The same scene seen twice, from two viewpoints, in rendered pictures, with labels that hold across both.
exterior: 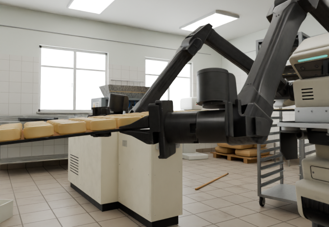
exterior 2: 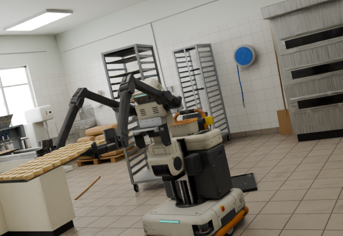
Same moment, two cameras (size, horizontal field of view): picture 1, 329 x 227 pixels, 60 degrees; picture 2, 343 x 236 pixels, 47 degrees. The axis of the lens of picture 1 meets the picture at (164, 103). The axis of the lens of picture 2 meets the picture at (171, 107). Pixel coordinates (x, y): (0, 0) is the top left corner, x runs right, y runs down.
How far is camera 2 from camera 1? 173 cm
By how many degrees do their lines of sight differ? 27
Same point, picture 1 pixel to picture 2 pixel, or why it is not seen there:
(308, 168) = (151, 150)
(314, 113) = (147, 122)
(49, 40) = not seen: outside the picture
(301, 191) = (150, 162)
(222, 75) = (111, 130)
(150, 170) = (41, 189)
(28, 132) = (55, 164)
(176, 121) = (101, 148)
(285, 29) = (125, 104)
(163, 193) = (56, 205)
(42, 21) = not seen: outside the picture
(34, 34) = not seen: outside the picture
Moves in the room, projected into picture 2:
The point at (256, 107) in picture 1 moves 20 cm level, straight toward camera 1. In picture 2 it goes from (122, 136) to (124, 140)
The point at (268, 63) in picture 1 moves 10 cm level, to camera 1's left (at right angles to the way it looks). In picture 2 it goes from (123, 120) to (106, 124)
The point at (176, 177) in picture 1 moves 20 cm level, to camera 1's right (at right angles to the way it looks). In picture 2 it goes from (63, 188) to (81, 182)
